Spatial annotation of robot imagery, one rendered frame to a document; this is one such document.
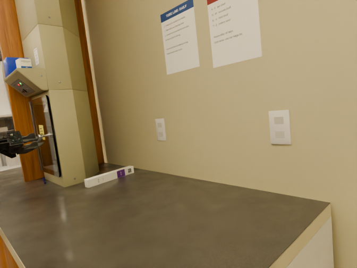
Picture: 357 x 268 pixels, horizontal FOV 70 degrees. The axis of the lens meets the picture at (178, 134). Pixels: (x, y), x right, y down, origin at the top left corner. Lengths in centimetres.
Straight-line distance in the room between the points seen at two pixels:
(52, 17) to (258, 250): 128
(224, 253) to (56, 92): 105
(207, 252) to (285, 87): 56
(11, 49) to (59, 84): 45
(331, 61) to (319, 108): 14
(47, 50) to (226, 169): 98
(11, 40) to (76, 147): 72
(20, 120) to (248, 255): 141
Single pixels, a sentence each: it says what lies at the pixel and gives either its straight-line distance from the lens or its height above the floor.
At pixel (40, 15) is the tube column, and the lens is 143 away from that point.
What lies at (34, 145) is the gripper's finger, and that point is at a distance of 139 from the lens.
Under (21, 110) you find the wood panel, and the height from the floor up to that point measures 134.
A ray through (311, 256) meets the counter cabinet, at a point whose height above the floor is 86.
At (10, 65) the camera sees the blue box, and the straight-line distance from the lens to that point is 154.
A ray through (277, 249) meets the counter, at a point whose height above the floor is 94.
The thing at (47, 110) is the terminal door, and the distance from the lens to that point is 136.
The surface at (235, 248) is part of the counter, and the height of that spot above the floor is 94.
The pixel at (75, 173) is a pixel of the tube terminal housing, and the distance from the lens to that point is 138.
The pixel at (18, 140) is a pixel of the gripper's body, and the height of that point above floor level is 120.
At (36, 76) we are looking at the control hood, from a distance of 134.
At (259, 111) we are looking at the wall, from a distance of 94.
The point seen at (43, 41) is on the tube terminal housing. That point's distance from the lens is 139.
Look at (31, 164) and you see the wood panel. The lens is 170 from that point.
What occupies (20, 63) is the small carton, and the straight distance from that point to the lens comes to 143.
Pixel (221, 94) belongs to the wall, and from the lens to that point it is 103.
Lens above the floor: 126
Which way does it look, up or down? 6 degrees down
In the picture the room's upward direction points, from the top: 6 degrees counter-clockwise
